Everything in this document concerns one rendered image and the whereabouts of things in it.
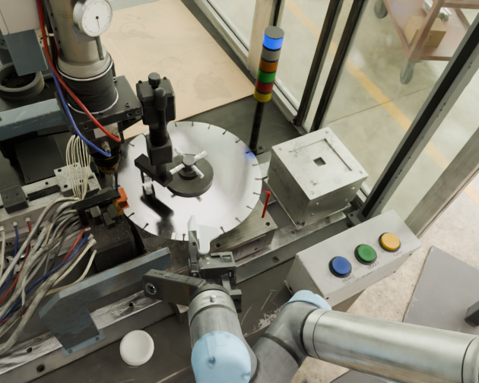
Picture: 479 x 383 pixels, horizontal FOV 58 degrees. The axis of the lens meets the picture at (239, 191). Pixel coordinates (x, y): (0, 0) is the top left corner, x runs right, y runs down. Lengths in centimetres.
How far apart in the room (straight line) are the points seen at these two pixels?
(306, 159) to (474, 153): 39
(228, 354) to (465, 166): 59
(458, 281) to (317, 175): 125
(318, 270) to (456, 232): 148
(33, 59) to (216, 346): 54
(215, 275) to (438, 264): 156
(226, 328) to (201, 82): 101
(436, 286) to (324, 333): 151
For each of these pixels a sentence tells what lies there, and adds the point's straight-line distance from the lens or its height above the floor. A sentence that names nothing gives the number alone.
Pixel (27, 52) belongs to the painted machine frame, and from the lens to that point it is 81.
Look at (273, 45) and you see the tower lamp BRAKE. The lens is 102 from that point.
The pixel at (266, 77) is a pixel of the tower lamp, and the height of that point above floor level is 105.
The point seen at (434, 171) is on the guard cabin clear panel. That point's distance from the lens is 104.
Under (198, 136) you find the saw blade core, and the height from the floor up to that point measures 95.
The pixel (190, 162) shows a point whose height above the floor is 100.
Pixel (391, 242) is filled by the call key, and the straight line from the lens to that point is 104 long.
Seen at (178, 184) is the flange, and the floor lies 96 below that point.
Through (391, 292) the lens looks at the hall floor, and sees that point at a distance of 206.
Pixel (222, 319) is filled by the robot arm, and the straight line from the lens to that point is 64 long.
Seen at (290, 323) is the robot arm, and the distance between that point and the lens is 71.
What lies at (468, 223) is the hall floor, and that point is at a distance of 245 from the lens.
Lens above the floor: 173
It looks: 54 degrees down
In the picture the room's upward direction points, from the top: 10 degrees clockwise
